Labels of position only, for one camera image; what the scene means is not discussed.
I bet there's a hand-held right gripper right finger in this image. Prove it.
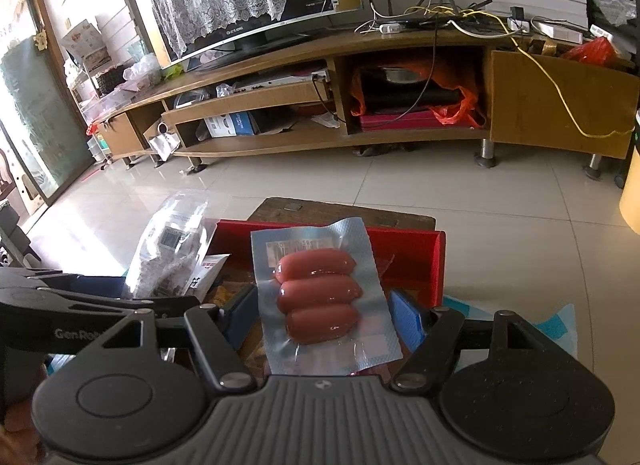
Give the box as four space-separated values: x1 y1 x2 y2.
389 289 558 391

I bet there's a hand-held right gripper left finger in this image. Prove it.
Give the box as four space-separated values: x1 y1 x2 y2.
92 285 259 391

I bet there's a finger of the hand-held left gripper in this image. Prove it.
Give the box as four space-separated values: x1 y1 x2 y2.
40 289 202 322
30 269 127 299

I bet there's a clear packet with printed label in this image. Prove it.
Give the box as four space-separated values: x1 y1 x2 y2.
122 192 217 298

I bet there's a red cardboard box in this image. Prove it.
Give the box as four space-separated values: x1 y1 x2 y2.
202 219 447 313

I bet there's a sausage packet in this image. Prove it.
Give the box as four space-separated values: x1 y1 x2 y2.
250 217 405 378

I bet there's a person's left hand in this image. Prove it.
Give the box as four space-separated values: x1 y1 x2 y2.
0 389 47 465

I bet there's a dark furniture piece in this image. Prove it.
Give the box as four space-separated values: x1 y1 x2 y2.
0 200 43 271

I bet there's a brown wooden stool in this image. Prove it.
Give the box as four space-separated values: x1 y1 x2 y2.
247 197 437 232

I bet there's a white paper bag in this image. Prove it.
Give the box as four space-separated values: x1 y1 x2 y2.
144 120 183 163

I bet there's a blue white box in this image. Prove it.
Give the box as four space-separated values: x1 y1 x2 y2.
204 112 258 138

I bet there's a red flat box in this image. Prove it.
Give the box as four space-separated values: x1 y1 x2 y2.
360 106 488 132

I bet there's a dark woven basket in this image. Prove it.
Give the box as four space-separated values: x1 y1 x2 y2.
95 67 126 96

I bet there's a pile of white plastic bags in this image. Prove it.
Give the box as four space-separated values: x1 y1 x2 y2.
122 52 163 90

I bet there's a white set-top box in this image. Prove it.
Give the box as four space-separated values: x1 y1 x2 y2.
232 70 331 93

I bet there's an orange plastic bag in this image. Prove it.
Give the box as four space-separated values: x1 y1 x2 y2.
350 57 488 126

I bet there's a printed cardboard box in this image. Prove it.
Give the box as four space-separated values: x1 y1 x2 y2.
62 20 111 70

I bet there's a metal pan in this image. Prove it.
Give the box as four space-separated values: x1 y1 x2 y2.
377 65 433 86

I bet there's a wooden television stand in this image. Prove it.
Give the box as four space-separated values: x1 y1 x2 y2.
95 27 640 180

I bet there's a yellow trash bin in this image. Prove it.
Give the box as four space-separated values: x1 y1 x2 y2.
619 145 640 236

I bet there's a black router with antennas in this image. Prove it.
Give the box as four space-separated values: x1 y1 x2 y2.
360 0 501 30

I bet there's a white flat device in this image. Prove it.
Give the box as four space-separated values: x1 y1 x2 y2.
532 17 583 43

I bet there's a red bag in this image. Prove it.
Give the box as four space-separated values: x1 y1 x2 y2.
562 37 618 63

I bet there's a yellow cable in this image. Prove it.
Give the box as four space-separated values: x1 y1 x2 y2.
390 0 636 139

